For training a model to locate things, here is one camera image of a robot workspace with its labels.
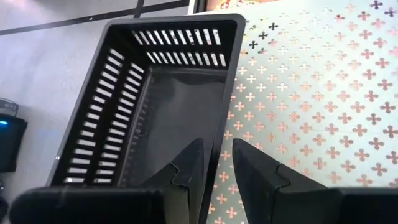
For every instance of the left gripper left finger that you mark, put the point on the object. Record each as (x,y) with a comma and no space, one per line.
(189,174)

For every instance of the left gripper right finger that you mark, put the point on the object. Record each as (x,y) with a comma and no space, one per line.
(255,180)

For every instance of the black slotted plastic basket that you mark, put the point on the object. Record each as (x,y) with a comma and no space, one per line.
(174,102)

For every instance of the pale green perforated metal riser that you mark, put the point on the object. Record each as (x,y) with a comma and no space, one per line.
(311,93)

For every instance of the black box with blue light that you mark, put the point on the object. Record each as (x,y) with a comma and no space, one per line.
(11,143)

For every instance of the black metal table frame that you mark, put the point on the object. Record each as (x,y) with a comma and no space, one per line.
(199,6)

